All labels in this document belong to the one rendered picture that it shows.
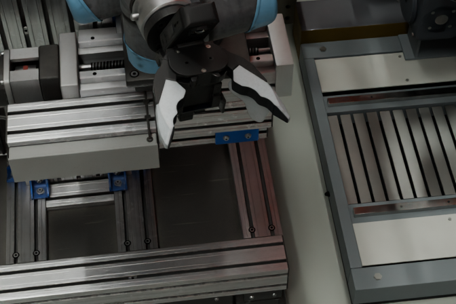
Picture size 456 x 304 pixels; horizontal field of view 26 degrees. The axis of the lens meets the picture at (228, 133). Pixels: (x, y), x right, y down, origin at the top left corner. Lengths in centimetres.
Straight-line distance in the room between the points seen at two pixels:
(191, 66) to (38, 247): 115
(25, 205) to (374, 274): 83
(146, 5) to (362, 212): 133
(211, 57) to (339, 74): 158
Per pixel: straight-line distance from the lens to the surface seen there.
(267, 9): 140
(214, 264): 219
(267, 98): 115
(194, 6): 113
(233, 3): 138
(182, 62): 117
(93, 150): 176
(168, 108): 112
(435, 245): 245
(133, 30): 135
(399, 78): 276
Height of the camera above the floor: 211
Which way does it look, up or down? 51 degrees down
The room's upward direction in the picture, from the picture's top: straight up
